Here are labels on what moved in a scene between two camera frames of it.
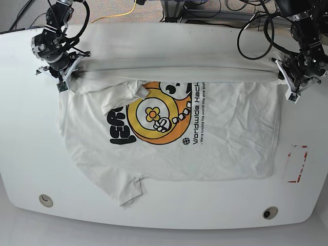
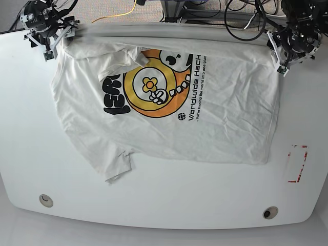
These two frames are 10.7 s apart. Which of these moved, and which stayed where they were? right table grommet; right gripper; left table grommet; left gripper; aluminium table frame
Moved: left gripper; right gripper
Stayed: aluminium table frame; right table grommet; left table grommet
